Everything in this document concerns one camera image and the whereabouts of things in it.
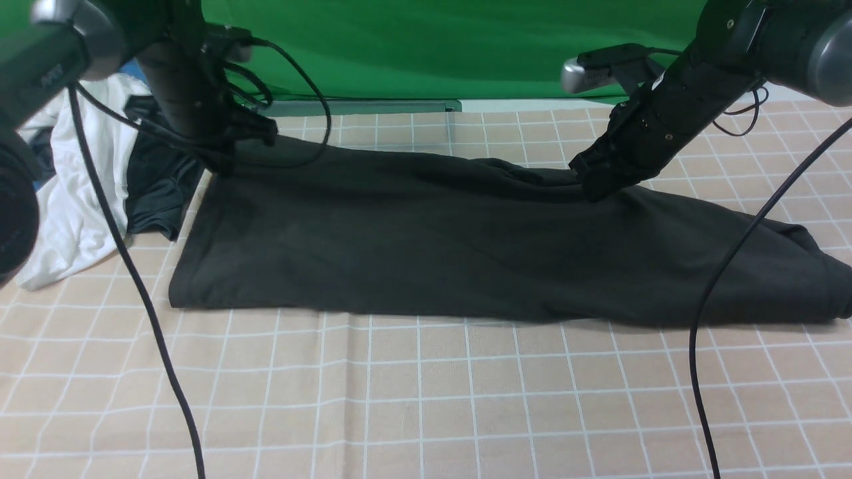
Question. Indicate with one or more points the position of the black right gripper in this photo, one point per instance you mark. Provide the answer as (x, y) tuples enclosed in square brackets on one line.
[(653, 125)]

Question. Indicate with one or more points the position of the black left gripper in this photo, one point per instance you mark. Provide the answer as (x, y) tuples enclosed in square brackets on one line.
[(196, 99)]

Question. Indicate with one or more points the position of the dark gray long-sleeved shirt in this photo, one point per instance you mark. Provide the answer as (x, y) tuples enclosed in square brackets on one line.
[(401, 233)]

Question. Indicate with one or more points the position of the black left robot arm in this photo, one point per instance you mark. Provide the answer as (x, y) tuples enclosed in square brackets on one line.
[(70, 41)]

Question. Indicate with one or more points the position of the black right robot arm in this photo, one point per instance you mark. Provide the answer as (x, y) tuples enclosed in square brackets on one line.
[(738, 46)]

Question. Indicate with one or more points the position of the dark teal crumpled shirt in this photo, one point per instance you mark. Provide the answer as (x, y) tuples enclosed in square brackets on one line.
[(161, 176)]

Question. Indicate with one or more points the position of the white crumpled shirt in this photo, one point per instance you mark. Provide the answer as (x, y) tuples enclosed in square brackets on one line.
[(73, 234)]

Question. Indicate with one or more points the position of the green metal base bar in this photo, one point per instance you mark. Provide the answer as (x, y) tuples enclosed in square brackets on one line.
[(340, 107)]

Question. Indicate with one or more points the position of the blue crumpled garment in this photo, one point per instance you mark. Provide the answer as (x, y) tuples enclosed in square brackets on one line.
[(40, 142)]

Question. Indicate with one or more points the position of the green backdrop cloth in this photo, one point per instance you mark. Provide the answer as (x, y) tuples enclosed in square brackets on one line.
[(420, 50)]

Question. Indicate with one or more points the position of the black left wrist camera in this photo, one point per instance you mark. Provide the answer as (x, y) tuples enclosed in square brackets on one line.
[(228, 43)]

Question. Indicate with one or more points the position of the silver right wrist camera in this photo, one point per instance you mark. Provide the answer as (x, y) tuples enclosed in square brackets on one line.
[(629, 66)]

